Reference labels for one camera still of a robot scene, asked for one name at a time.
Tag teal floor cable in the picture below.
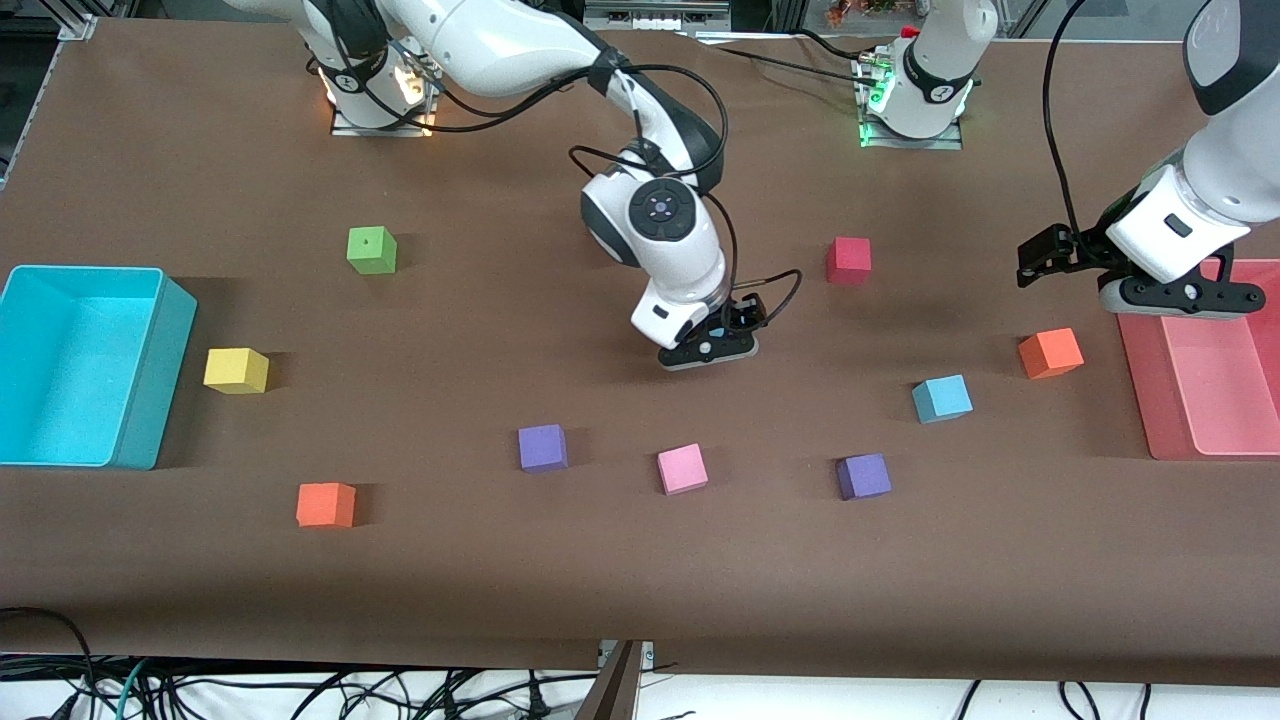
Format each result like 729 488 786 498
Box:
112 658 151 720

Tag orange foam block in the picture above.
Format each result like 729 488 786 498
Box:
1018 327 1085 380
295 482 358 529

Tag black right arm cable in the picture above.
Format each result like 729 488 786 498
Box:
430 62 804 331

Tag cyan plastic bin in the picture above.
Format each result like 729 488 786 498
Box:
0 264 199 471

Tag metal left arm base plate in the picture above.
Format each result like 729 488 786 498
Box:
858 50 966 151

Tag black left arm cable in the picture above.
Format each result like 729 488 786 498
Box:
1040 0 1086 241

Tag aluminium frame rail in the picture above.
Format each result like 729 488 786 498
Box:
585 0 731 31

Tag dark grey metal bar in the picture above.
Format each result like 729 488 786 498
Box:
575 642 641 720

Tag yellow foam block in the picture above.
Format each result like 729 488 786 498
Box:
203 347 270 395

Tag green foam block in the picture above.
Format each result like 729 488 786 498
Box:
346 226 398 276

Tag black cable bundle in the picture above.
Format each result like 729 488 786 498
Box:
100 665 601 720

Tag pink foam block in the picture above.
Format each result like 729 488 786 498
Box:
656 443 710 497

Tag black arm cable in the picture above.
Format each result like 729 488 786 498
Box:
1040 0 1086 241
430 62 804 331

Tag red foam block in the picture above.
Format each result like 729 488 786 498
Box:
826 237 873 287

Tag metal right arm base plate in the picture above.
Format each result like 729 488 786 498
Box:
330 40 438 138

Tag orange background objects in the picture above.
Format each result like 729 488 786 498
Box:
825 0 906 26

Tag black looped floor cable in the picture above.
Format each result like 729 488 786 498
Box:
0 607 96 720

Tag black cable on table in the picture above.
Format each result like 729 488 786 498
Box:
700 40 871 81
795 28 876 59

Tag pink plastic bin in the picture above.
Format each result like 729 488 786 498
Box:
1113 258 1280 462

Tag purple foam block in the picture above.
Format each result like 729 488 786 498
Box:
517 424 569 474
836 453 893 502

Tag brown paper table cover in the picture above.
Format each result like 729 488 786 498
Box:
0 18 1280 689

